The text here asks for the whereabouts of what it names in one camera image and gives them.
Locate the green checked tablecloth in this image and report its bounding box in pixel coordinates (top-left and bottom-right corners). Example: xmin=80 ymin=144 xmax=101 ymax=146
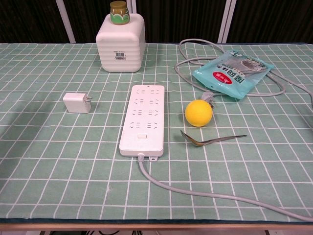
xmin=0 ymin=43 xmax=313 ymax=224

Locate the yellow ball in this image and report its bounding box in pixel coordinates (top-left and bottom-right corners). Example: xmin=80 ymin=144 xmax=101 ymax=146
xmin=184 ymin=99 xmax=213 ymax=127

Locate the white power strip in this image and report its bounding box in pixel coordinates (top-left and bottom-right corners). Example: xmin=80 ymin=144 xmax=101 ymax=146
xmin=119 ymin=84 xmax=165 ymax=162

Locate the grey power cable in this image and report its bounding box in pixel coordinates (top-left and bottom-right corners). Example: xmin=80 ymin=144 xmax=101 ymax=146
xmin=136 ymin=38 xmax=313 ymax=222

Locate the white charger plug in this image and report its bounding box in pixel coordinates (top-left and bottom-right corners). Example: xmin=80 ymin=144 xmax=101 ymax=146
xmin=63 ymin=92 xmax=94 ymax=114

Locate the teal plastic product bag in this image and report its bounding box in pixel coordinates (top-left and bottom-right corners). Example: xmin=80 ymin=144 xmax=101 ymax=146
xmin=191 ymin=50 xmax=274 ymax=100

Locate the white partition frame post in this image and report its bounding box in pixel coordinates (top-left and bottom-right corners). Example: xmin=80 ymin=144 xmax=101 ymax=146
xmin=127 ymin=0 xmax=137 ymax=15
xmin=217 ymin=0 xmax=237 ymax=44
xmin=55 ymin=0 xmax=76 ymax=44

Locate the white ribbed plastic container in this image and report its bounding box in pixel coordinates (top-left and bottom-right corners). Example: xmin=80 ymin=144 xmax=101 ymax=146
xmin=95 ymin=13 xmax=146 ymax=73

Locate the green jar with gold lid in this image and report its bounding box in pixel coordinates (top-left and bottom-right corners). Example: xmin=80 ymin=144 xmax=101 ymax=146
xmin=109 ymin=0 xmax=130 ymax=25

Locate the metal spoon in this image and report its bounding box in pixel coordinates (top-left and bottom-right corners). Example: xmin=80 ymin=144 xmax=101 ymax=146
xmin=180 ymin=129 xmax=247 ymax=147

